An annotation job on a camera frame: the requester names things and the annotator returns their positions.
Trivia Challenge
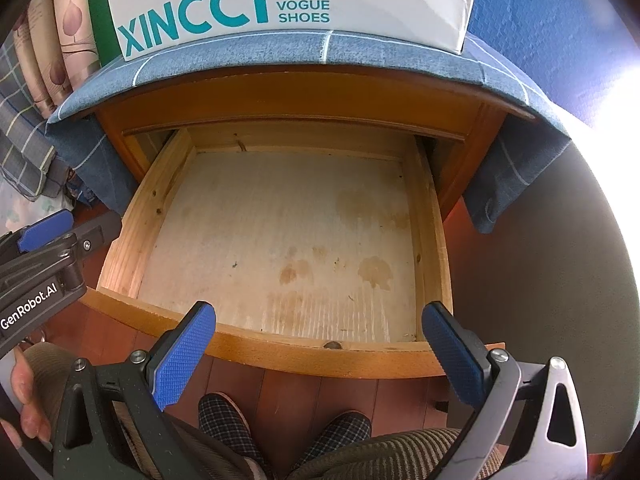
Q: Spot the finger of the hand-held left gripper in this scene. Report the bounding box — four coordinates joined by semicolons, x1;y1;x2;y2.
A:
49;210;123;267
0;210;75;267

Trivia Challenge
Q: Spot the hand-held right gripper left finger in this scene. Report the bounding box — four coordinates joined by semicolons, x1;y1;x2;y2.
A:
52;300;218;480

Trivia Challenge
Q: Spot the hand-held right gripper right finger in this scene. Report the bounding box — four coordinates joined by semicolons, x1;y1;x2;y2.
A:
421;301;588;480

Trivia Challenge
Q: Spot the wooden drawer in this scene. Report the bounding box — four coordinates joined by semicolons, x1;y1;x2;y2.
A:
80;125;455;378

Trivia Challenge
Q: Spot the person's left hand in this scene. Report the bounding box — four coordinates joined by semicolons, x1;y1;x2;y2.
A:
0;347;55;453

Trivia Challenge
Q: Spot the white printed bedsheet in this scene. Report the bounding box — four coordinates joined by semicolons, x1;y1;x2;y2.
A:
0;180;76;241

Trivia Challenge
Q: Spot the blue printed bag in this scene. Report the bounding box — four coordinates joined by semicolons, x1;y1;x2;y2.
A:
67;170;101;208

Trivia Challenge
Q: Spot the grey plaid cloth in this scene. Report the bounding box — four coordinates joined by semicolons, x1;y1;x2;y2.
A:
0;40;68;198

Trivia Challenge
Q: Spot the person's right leg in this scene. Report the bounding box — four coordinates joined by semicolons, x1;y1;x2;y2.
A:
285;425;506;480

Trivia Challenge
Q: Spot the person's right plaid slipper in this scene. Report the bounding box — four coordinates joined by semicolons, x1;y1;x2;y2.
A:
290;410;373;471

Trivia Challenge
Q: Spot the floral beige curtain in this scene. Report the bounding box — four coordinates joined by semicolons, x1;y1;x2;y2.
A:
15;0;103;116

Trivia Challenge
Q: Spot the blue checked cloth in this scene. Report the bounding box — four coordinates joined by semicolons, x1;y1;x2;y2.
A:
45;27;573;235

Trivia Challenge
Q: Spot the white shoe box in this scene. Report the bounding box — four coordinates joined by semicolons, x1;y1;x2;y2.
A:
102;0;482;61

